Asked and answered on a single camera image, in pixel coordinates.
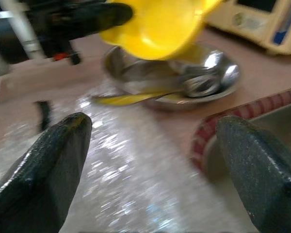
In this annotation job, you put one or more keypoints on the stainless steel sink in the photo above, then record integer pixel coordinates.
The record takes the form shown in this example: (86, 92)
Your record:
(276, 114)

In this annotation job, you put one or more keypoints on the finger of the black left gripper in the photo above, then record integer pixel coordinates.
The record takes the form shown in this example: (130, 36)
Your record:
(104, 17)

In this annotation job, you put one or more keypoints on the clear bubble wrap sheet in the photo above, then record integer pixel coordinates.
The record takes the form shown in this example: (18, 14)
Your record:
(140, 170)

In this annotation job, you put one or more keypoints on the steel spoon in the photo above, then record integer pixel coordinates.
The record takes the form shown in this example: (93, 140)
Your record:
(230, 74)

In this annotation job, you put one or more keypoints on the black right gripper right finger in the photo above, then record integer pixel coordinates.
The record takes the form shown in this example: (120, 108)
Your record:
(257, 174)

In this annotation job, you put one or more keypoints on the small black plastic piece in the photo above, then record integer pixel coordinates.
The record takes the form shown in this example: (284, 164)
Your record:
(43, 114)

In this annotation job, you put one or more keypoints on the yellow plastic bowl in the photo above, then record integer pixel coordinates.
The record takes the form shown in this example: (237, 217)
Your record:
(160, 29)

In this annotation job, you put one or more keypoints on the round steel bowl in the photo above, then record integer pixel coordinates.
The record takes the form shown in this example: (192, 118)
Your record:
(208, 97)

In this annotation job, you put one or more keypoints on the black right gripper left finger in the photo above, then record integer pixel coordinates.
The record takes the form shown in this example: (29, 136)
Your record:
(38, 174)

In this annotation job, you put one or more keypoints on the beige water ionizer machine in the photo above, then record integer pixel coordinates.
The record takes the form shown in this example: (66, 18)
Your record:
(257, 24)

